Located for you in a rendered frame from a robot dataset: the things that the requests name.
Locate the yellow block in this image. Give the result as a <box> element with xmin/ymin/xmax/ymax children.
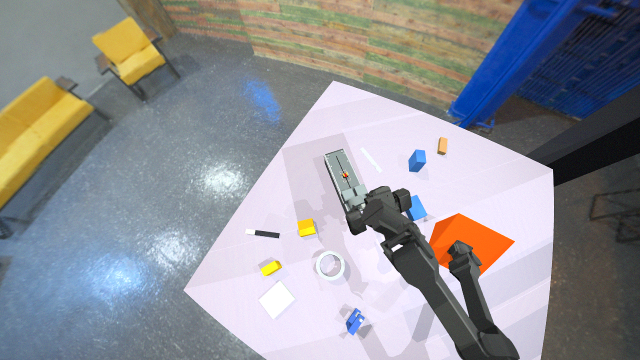
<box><xmin>297</xmin><ymin>218</ymin><xmax>316</xmax><ymax>237</ymax></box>
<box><xmin>261</xmin><ymin>260</ymin><xmax>282</xmax><ymax>276</ymax></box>

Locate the blue block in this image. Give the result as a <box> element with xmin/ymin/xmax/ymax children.
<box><xmin>405</xmin><ymin>195</ymin><xmax>427</xmax><ymax>222</ymax></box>
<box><xmin>408</xmin><ymin>149</ymin><xmax>427</xmax><ymax>173</ymax></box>

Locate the blue c-clamp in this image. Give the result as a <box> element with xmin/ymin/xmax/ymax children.
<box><xmin>346</xmin><ymin>308</ymin><xmax>365</xmax><ymax>335</ymax></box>

